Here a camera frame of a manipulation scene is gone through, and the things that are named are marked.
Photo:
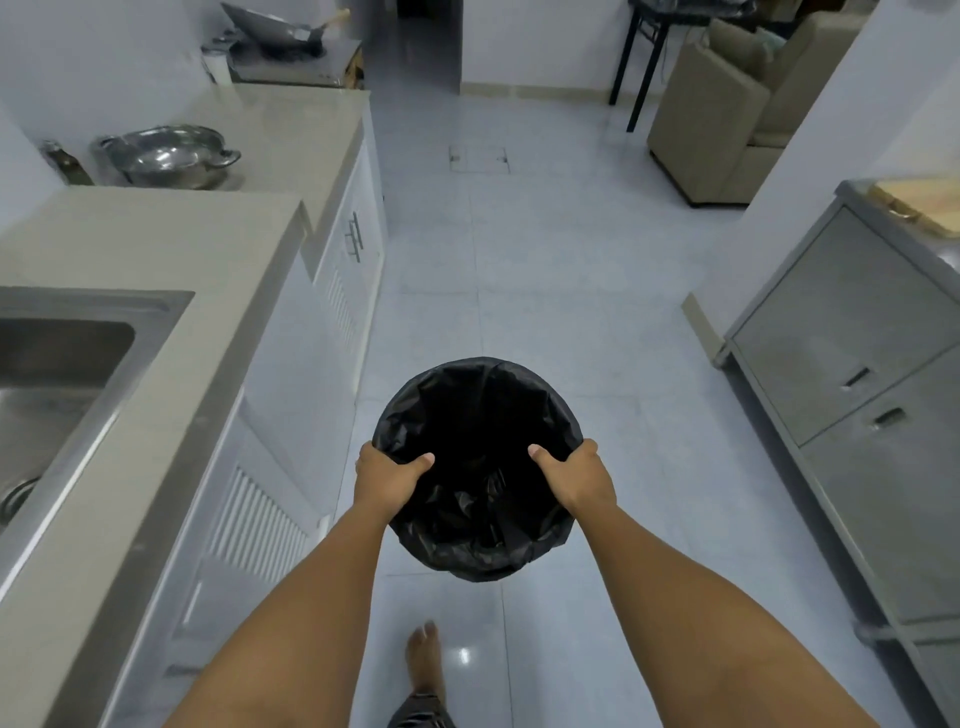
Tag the person's patterned shorts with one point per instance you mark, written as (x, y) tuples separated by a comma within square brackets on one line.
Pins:
[(420, 712)]

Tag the person's left hand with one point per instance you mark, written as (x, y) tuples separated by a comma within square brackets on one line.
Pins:
[(383, 482)]

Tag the person's left forearm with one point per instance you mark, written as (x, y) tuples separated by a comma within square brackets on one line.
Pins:
[(292, 615)]

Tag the person's right thumb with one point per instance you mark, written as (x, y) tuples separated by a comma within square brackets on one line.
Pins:
[(544, 457)]

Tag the stainless steel sink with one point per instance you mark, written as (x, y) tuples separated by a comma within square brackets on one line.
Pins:
[(60, 397)]

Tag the stainless steel cabinet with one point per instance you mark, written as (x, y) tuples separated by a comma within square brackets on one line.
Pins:
[(862, 405)]

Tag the steel gas stove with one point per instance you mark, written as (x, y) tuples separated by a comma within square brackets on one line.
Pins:
[(292, 64)]

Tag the dark glass bottle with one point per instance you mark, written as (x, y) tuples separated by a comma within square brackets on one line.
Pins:
[(66, 165)]

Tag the black metal table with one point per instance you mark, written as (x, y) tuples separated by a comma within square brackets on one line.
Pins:
[(645, 52)]

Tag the person's right hand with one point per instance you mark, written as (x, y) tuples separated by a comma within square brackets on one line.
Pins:
[(577, 477)]

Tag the person's right forearm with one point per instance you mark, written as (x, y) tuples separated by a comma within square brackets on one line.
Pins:
[(697, 622)]

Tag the stainless steel pot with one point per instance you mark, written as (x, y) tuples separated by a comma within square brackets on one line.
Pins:
[(174, 154)]

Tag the beige armchair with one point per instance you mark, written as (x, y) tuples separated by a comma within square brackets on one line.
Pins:
[(739, 112)]

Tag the person's bare foot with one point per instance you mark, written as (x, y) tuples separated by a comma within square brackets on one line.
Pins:
[(427, 664)]

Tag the black bag-lined trash bin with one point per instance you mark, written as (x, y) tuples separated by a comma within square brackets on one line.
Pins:
[(478, 465)]

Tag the wooden cutting board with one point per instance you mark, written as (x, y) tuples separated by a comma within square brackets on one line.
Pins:
[(919, 201)]

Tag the person's left thumb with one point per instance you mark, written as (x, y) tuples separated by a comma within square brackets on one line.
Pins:
[(414, 464)]

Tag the white kitchen counter cabinet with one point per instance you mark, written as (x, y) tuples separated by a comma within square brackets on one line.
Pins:
[(225, 360)]

